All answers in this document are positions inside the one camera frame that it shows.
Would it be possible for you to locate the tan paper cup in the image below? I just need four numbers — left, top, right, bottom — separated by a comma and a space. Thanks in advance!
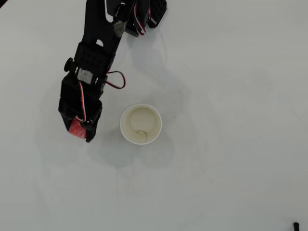
119, 103, 162, 145

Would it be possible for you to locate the red white arm cable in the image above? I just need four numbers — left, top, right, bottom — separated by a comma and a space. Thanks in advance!
133, 4, 154, 36

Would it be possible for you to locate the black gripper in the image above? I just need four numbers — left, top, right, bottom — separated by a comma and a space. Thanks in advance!
58, 97, 103, 143

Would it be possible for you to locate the red cube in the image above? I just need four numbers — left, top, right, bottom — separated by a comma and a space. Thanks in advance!
68, 119, 88, 141

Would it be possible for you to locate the red white gripper servo cable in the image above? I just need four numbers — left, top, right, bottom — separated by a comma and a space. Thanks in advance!
76, 80, 88, 123

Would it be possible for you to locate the red looped wrist cable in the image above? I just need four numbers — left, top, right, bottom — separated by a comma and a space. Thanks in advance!
106, 71, 127, 90

